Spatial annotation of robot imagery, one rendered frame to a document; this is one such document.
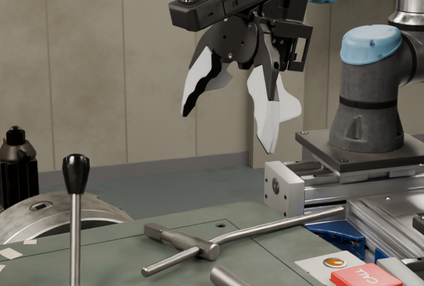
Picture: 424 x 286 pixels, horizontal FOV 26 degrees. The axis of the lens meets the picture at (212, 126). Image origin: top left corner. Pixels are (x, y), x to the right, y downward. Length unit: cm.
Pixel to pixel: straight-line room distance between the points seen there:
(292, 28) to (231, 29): 7
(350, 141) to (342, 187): 9
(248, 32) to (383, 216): 86
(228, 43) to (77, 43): 390
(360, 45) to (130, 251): 80
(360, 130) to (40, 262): 88
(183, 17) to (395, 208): 96
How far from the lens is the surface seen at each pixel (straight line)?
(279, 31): 99
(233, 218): 125
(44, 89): 491
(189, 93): 105
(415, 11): 191
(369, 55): 180
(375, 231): 178
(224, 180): 505
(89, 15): 487
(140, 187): 497
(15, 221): 136
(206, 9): 94
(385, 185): 188
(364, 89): 182
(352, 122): 184
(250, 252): 115
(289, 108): 99
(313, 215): 124
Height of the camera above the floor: 173
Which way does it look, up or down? 17 degrees down
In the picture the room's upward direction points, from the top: straight up
